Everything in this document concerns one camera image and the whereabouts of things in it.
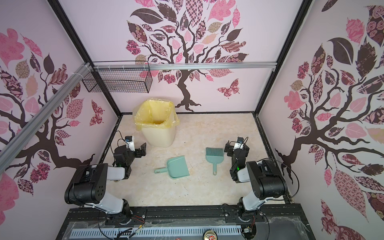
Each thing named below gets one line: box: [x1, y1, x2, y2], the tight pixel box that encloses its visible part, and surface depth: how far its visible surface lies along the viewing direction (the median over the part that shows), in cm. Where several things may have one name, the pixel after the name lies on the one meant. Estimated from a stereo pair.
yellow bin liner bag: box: [134, 98, 180, 131], surface depth 94 cm
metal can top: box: [203, 229, 218, 240], surface depth 61 cm
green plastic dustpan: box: [154, 155, 190, 179], surface depth 92 cm
